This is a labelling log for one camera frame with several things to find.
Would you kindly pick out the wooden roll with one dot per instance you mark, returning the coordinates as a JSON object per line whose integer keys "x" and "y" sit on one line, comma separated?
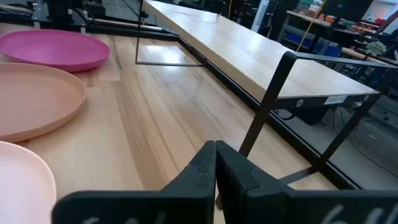
{"x": 354, "y": 53}

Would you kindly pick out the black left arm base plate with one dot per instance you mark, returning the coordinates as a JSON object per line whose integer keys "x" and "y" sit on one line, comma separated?
{"x": 40, "y": 14}

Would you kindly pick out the pale pink plate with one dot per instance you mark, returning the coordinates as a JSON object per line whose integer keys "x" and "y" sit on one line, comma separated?
{"x": 21, "y": 186}

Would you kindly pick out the computer monitor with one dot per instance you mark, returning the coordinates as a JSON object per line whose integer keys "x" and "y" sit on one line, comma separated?
{"x": 377, "y": 11}

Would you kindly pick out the black box on floor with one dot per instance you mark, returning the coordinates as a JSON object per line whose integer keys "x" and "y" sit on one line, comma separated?
{"x": 308, "y": 115}

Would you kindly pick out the white upright panel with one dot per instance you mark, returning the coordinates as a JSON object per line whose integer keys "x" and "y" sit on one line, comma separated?
{"x": 260, "y": 15}

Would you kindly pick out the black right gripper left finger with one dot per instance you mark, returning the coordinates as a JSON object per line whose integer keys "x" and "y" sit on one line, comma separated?
{"x": 186, "y": 199}

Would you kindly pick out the pale artificial succulent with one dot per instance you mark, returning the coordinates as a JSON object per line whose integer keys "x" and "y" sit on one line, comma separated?
{"x": 375, "y": 48}

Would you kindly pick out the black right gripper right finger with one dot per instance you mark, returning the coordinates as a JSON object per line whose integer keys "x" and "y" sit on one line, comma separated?
{"x": 280, "y": 205}

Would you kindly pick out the magenta plate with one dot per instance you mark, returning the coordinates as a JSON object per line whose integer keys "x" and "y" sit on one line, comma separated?
{"x": 53, "y": 49}

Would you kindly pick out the tan plate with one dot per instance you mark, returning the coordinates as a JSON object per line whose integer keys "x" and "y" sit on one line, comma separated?
{"x": 34, "y": 99}

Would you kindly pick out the blue storage bin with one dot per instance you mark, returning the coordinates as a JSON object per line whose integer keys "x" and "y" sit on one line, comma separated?
{"x": 297, "y": 39}
{"x": 332, "y": 51}

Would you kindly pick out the wooden shelf with black frame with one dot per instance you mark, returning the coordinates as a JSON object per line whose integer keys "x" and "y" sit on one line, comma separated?
{"x": 248, "y": 53}

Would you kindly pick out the black aluminium table frame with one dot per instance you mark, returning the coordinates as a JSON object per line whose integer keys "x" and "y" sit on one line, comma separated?
{"x": 295, "y": 141}

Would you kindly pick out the wooden workbench with clutter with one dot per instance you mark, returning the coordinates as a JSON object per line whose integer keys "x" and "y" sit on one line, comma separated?
{"x": 308, "y": 18}

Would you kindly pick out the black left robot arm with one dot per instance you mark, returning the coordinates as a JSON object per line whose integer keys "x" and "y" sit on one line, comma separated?
{"x": 60, "y": 11}

